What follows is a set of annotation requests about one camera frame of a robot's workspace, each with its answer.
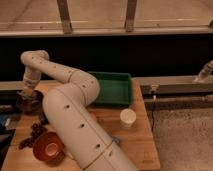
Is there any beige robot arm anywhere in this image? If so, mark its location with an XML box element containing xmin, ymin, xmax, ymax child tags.
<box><xmin>21</xmin><ymin>50</ymin><xmax>138</xmax><ymax>171</ymax></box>

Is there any purple bowl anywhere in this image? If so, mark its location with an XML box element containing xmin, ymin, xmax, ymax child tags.
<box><xmin>16</xmin><ymin>90</ymin><xmax>43</xmax><ymax>114</ymax></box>

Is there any orange bowl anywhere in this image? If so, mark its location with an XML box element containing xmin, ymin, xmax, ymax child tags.
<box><xmin>33</xmin><ymin>132</ymin><xmax>64</xmax><ymax>162</ymax></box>

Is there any blue object at left edge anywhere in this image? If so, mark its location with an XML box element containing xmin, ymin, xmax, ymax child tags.
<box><xmin>0</xmin><ymin>115</ymin><xmax>11</xmax><ymax>127</ymax></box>

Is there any green plastic tray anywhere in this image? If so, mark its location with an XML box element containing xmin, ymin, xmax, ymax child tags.
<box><xmin>90</xmin><ymin>71</ymin><xmax>133</xmax><ymax>107</ymax></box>

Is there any small blue grey object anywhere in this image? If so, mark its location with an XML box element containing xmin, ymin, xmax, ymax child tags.
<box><xmin>111</xmin><ymin>136</ymin><xmax>121</xmax><ymax>145</ymax></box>

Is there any white paper cup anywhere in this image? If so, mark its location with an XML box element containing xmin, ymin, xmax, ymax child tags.
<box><xmin>120</xmin><ymin>108</ymin><xmax>136</xmax><ymax>128</ymax></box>

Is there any metal rail beam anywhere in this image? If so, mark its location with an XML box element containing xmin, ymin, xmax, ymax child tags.
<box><xmin>135</xmin><ymin>75</ymin><xmax>213</xmax><ymax>95</ymax></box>

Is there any grey bracket on rail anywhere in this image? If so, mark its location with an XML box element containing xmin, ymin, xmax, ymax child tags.
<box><xmin>195</xmin><ymin>60</ymin><xmax>213</xmax><ymax>82</ymax></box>

